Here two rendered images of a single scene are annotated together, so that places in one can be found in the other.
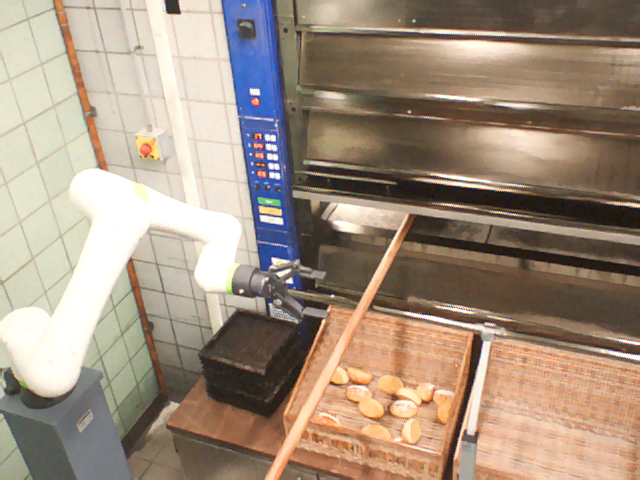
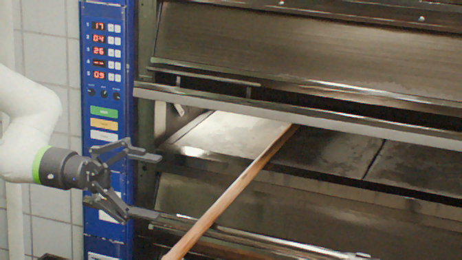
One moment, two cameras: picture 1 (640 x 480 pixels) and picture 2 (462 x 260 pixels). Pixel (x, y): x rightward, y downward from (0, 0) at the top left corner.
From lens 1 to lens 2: 0.46 m
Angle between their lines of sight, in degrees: 13
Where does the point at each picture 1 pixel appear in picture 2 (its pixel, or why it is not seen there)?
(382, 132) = (248, 29)
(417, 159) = (287, 62)
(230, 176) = (60, 80)
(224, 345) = not seen: outside the picture
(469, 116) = (351, 9)
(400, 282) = (254, 226)
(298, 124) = (149, 14)
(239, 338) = not seen: outside the picture
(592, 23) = not seen: outside the picture
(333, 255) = (175, 189)
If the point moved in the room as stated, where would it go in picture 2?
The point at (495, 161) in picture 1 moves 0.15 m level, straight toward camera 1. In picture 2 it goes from (379, 67) to (376, 83)
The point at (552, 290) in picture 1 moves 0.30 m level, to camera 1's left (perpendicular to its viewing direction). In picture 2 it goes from (441, 243) to (329, 241)
